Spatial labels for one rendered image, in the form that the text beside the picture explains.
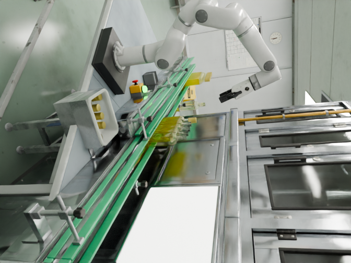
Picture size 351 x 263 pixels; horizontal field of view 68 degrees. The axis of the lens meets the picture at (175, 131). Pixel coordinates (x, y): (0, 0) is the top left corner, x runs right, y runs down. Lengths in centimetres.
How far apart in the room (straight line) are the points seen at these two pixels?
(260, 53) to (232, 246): 77
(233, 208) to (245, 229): 9
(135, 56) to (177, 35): 28
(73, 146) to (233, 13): 84
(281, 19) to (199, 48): 205
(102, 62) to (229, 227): 91
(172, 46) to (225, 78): 610
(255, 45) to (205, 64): 607
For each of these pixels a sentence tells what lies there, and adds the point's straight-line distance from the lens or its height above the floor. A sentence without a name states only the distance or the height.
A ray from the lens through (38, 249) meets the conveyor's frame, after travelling 88.
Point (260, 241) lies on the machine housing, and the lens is 100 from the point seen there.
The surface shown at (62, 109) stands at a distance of 119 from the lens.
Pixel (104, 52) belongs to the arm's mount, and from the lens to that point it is 136.
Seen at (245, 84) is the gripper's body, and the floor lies 145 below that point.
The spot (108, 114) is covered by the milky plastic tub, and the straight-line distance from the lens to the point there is 128.
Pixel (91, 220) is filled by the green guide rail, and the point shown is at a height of 95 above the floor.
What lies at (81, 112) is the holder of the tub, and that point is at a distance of 115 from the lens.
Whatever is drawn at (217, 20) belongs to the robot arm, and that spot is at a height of 136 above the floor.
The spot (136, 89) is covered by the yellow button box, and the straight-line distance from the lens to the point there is 167.
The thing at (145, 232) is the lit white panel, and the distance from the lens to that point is 103.
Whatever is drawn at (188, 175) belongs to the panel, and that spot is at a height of 116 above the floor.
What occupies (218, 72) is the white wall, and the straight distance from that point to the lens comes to 727.
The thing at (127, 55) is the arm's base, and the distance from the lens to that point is 142.
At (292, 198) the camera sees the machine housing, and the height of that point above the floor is 160.
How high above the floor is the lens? 144
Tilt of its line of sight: 15 degrees down
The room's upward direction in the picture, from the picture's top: 85 degrees clockwise
